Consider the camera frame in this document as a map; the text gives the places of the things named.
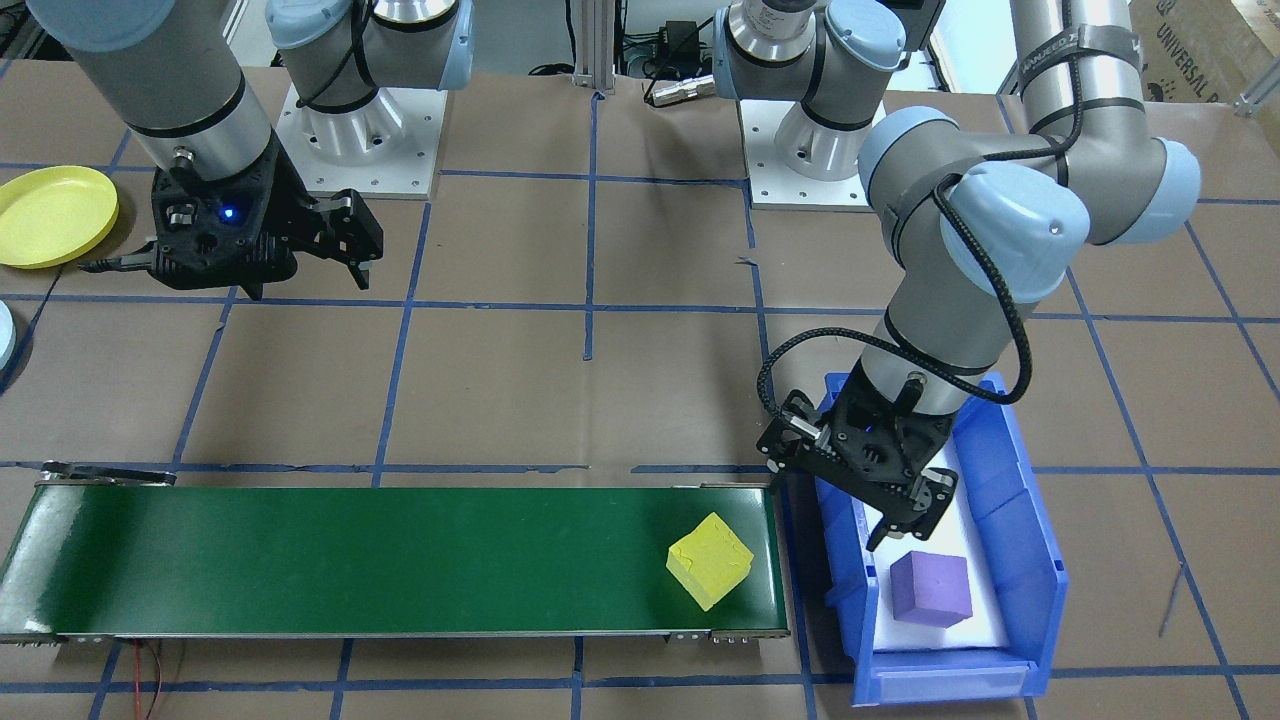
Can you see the aluminium profile post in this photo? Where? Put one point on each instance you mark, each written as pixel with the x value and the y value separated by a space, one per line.
pixel 597 50

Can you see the white foam pad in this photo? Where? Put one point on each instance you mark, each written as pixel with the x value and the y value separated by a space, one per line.
pixel 940 640

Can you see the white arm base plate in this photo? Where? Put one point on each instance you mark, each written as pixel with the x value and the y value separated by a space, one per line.
pixel 780 190
pixel 420 170

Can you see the yellow plate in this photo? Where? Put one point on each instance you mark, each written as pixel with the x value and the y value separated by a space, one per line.
pixel 50 215

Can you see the black power adapter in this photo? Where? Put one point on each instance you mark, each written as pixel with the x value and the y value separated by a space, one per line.
pixel 681 36

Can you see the purple foam cube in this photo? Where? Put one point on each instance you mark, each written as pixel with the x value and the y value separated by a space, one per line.
pixel 930 590

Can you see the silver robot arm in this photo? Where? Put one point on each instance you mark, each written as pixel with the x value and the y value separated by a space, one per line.
pixel 925 320
pixel 170 90

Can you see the blue plastic storage bin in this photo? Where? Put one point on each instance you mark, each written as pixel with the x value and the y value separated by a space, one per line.
pixel 1025 590

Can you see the green conveyor belt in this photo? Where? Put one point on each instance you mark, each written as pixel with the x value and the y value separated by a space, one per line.
pixel 400 560

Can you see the brown cardboard box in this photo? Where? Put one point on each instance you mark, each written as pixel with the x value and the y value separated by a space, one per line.
pixel 1210 40

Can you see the pale blue plate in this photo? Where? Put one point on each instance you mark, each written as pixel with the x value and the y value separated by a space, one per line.
pixel 5 335

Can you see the yellow foam cube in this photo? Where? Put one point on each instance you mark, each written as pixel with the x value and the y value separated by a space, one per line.
pixel 710 565

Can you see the aluminium profile bar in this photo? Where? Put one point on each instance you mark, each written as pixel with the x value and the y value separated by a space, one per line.
pixel 1262 100

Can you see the silver cylindrical connector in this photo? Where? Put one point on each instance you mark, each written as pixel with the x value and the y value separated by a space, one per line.
pixel 680 90

